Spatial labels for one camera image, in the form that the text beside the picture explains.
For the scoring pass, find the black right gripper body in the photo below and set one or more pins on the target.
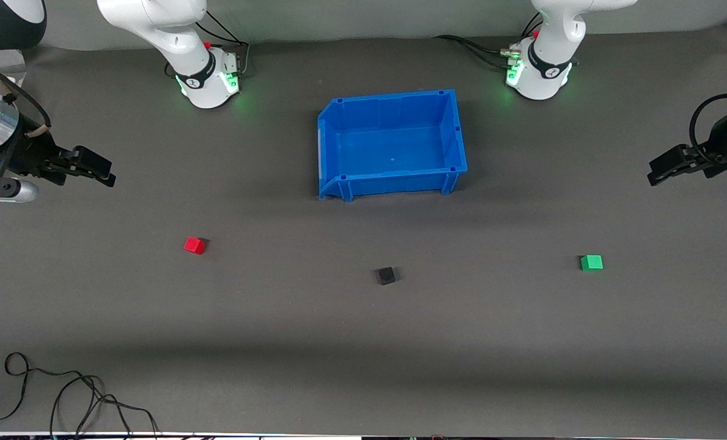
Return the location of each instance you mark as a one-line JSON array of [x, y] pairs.
[[28, 151]]

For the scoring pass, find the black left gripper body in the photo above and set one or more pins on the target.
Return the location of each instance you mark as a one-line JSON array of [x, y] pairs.
[[719, 135]]

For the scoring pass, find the small red cube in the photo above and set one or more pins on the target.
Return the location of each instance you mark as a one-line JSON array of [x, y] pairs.
[[195, 245]]

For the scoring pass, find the small green cube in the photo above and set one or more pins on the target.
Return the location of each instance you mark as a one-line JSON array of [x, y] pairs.
[[591, 263]]

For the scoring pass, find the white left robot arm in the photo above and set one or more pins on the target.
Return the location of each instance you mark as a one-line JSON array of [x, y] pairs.
[[553, 43]]

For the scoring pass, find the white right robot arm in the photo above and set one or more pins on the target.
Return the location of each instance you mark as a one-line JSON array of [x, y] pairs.
[[180, 43]]

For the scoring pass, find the small black cube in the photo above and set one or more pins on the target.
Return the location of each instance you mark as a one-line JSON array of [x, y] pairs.
[[386, 276]]

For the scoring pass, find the blue plastic storage bin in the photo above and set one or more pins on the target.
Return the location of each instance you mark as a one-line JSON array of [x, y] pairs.
[[394, 150]]

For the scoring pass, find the dark grey table mat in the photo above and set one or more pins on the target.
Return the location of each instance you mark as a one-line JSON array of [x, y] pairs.
[[363, 366]]

